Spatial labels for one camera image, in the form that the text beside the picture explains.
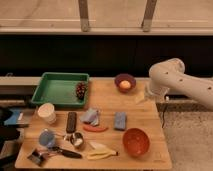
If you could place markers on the blue book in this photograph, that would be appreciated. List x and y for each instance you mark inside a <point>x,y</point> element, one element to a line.
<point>18,118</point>

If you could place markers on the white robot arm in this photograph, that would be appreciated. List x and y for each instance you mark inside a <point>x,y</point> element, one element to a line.
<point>170,74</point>

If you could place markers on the white paper cup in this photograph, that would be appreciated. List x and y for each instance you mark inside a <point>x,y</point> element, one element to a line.
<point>47,113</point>

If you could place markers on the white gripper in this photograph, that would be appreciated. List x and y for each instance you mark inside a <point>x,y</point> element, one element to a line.
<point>152,92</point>

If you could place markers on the purple bowl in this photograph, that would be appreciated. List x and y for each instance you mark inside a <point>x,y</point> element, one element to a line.
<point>122,77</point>

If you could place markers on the yellow banana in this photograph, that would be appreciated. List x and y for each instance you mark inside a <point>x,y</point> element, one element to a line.
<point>100,151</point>

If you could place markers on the orange round fruit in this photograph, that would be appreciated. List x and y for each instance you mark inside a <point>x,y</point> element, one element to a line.
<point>125,84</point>

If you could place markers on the metal measuring cup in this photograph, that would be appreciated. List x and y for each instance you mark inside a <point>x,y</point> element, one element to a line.
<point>76,139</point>

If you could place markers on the red flat spatula piece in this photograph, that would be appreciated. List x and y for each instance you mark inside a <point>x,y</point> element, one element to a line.
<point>90,128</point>

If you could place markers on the dark red grape bunch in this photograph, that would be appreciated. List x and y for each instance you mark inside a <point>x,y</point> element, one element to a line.
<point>81,89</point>

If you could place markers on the black handled tool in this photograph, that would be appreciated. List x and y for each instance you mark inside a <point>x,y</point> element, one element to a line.
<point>66,153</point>

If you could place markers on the crumpled blue grey cloth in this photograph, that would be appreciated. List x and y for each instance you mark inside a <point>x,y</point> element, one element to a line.
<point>91,116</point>

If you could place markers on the green plastic tray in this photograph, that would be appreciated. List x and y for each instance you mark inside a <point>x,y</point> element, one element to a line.
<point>60,89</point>

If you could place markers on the orange red bowl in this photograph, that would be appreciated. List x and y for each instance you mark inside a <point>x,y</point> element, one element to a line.
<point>136,142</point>

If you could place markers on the blue sponge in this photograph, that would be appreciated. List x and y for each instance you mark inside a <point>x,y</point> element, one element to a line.
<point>120,121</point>

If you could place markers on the wooden board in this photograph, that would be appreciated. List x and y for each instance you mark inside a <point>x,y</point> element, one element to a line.
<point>104,96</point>

